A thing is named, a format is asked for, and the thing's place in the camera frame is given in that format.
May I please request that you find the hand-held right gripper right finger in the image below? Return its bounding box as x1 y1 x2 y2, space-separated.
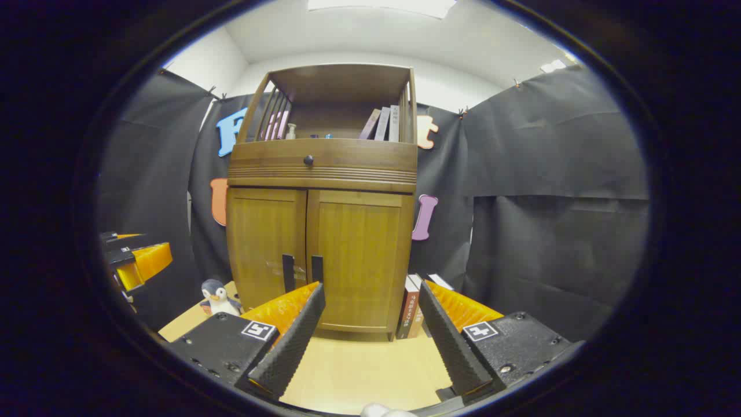
418 280 574 404

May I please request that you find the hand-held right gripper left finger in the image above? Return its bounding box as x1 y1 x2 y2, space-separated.
168 281 326 400

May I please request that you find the wooden double-door shoe cabinet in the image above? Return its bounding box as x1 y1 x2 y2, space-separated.
226 63 419 342

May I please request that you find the tan book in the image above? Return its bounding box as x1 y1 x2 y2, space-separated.
408 275 428 339

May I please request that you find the dark brown book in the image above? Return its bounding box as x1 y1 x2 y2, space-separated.
396 275 421 340

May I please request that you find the penguin plush toy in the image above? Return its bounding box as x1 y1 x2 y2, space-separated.
199 279 244 317

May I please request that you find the black backdrop cloth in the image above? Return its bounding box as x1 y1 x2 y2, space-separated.
97 65 650 343

